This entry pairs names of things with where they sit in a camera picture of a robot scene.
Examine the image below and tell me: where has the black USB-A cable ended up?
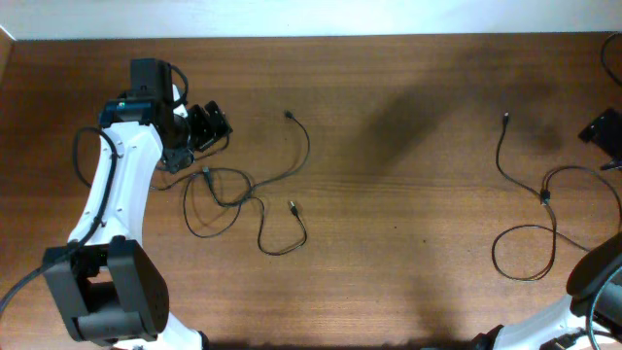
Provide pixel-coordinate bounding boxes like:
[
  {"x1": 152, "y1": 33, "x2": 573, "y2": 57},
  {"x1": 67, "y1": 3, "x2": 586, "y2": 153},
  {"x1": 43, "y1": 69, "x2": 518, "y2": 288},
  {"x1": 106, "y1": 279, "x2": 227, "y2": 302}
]
[{"x1": 150, "y1": 109, "x2": 312, "y2": 257}]

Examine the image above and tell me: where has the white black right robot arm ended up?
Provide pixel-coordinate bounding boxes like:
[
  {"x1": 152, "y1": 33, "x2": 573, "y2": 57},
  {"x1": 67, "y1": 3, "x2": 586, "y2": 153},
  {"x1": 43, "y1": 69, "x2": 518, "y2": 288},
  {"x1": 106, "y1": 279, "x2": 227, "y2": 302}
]
[{"x1": 467, "y1": 113, "x2": 621, "y2": 349}]

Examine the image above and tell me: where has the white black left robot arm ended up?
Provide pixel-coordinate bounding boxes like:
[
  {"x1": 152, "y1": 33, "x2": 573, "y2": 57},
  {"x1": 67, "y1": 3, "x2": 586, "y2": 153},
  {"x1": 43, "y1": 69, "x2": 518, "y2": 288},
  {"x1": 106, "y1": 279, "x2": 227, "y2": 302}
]
[{"x1": 43, "y1": 98, "x2": 231, "y2": 349}]

